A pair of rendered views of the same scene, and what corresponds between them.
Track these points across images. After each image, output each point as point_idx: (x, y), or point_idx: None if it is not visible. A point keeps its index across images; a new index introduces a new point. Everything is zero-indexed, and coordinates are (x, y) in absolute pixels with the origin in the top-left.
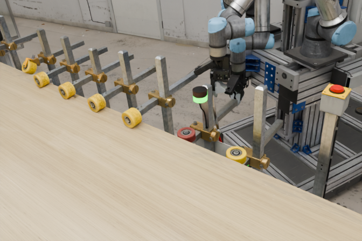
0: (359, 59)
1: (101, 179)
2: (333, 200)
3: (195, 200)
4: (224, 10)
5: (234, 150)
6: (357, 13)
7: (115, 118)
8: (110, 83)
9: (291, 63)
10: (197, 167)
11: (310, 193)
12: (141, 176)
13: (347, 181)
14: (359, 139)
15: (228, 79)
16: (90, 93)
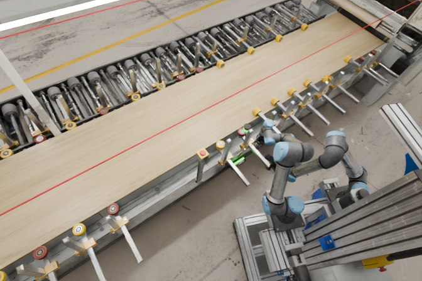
0: (284, 254)
1: (223, 98)
2: (242, 261)
3: (201, 122)
4: (291, 135)
5: (221, 143)
6: (325, 268)
7: (263, 108)
8: (404, 159)
9: None
10: (217, 128)
11: (188, 157)
12: (220, 110)
13: (245, 268)
14: None
15: (414, 265)
16: (386, 143)
